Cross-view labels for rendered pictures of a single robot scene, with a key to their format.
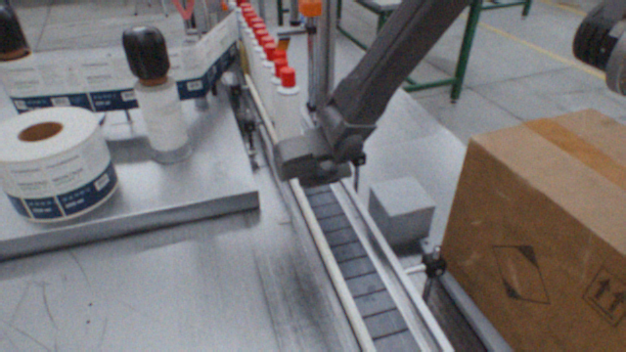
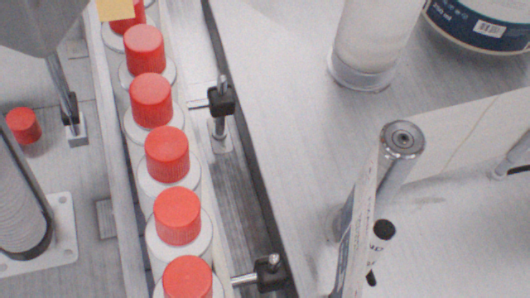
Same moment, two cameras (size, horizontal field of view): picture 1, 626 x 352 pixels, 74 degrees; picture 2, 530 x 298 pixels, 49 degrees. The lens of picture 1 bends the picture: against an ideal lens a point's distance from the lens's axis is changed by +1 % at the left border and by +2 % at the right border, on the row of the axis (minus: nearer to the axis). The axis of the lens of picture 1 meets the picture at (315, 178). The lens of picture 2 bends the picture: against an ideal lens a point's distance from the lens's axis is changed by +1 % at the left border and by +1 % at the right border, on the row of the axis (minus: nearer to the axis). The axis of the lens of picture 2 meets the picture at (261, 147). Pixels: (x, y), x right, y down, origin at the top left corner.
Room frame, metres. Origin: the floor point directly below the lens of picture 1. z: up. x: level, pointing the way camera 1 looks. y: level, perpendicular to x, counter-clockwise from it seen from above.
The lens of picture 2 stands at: (1.31, 0.19, 1.45)
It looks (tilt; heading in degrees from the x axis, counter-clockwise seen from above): 58 degrees down; 174
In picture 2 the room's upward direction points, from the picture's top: 10 degrees clockwise
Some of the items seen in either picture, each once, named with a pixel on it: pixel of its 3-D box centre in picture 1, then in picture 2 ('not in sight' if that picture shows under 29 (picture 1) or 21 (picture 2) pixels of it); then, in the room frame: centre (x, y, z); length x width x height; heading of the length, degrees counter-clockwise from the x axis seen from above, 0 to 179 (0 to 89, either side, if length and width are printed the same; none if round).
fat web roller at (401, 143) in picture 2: (196, 76); (373, 189); (1.06, 0.32, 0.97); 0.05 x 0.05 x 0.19
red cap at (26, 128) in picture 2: not in sight; (24, 125); (0.94, -0.06, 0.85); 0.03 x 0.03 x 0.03
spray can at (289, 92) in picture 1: (290, 111); not in sight; (0.85, 0.06, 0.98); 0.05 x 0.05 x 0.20
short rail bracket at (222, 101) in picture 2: (249, 130); (220, 107); (0.92, 0.17, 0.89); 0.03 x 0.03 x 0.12; 18
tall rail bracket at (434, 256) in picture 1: (417, 286); not in sight; (0.41, -0.16, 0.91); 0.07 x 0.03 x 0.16; 108
